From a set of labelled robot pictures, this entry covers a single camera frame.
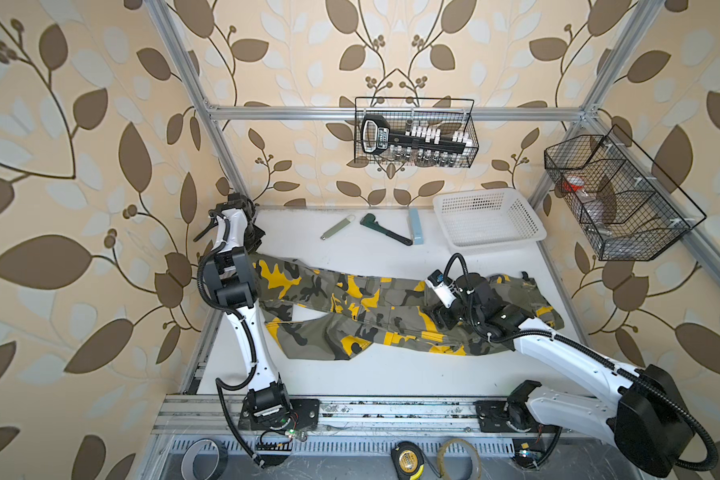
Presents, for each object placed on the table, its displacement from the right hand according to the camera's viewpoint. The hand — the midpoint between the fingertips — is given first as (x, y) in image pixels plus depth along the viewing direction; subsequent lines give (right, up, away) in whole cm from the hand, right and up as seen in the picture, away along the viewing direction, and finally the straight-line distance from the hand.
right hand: (435, 303), depth 83 cm
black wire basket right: (+45, +26, -10) cm, 53 cm away
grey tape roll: (-59, -33, -18) cm, 70 cm away
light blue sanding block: (-1, +23, +27) cm, 36 cm away
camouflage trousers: (-28, -5, +7) cm, 29 cm away
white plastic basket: (+23, +25, +31) cm, 46 cm away
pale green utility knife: (-32, +23, +32) cm, 50 cm away
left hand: (-58, +17, +18) cm, 63 cm away
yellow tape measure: (-10, -32, -17) cm, 37 cm away
